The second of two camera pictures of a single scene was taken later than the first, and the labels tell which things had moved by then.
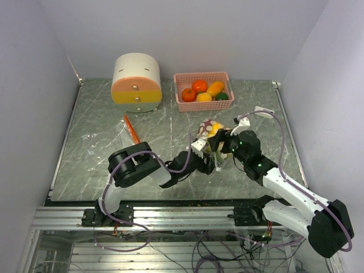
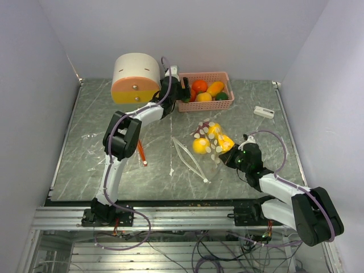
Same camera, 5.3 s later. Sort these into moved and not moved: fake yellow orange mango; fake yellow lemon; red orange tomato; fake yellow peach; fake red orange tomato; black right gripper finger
Moved: black right gripper finger; fake yellow lemon
Not moved: fake red orange tomato; fake yellow peach; fake yellow orange mango; red orange tomato
